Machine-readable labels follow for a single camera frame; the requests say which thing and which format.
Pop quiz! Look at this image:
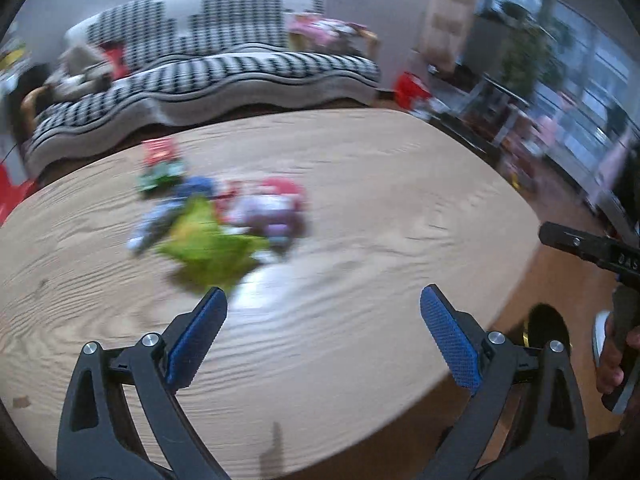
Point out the purple small toy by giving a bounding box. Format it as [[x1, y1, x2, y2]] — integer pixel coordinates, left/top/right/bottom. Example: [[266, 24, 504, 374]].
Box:
[[227, 195, 307, 253]]

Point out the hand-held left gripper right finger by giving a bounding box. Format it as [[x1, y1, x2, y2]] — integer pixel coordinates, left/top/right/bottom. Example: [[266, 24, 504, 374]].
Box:
[[420, 284, 591, 480]]

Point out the wooden frame sofa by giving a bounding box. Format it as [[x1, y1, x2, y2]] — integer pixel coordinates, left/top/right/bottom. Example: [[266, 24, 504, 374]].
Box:
[[21, 0, 382, 177]]

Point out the green potted plant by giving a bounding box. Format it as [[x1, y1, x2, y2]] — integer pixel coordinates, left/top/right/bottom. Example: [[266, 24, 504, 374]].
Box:
[[500, 0, 568, 103]]

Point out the metal rack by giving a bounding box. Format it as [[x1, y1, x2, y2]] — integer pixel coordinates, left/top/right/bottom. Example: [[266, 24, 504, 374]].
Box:
[[450, 72, 532, 147]]

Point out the red wrapper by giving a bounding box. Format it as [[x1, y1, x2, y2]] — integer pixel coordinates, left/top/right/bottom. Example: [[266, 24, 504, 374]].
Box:
[[257, 176, 306, 206]]

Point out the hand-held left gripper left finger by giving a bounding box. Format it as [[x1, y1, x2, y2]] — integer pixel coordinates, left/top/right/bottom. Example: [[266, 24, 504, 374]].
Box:
[[56, 286, 229, 480]]

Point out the pink printed bag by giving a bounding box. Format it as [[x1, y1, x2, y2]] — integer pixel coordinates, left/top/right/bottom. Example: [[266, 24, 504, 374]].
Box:
[[287, 12, 368, 54]]

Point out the beige patterned curtain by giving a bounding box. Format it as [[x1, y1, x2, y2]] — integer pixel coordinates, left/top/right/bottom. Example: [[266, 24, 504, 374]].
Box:
[[420, 0, 488, 68]]

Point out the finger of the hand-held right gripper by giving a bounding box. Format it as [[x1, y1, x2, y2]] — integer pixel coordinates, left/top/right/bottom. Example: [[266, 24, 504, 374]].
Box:
[[539, 221, 608, 262]]

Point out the red plastic child chair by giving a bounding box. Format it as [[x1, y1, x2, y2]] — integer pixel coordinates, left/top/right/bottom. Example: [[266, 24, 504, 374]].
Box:
[[0, 162, 40, 224]]

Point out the small green wrapper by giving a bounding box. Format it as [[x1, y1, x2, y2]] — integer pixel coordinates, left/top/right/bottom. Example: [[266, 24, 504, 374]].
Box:
[[136, 162, 187, 196]]

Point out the red cigarette box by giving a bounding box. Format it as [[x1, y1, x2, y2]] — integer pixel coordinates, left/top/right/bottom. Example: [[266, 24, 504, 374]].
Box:
[[141, 138, 180, 167]]

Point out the green yellow snack wrapper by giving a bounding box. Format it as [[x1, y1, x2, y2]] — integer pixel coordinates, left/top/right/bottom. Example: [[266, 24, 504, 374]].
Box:
[[156, 197, 271, 293]]

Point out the person's right hand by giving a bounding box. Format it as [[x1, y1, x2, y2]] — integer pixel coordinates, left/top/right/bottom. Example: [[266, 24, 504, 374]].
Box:
[[596, 316, 640, 396]]

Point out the red shopping bag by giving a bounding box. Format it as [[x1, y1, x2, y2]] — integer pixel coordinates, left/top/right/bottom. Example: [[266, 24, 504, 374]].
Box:
[[394, 71, 432, 112]]

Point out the red cushion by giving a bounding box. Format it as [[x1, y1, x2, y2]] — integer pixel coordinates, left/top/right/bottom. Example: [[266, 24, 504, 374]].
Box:
[[100, 42, 129, 81]]

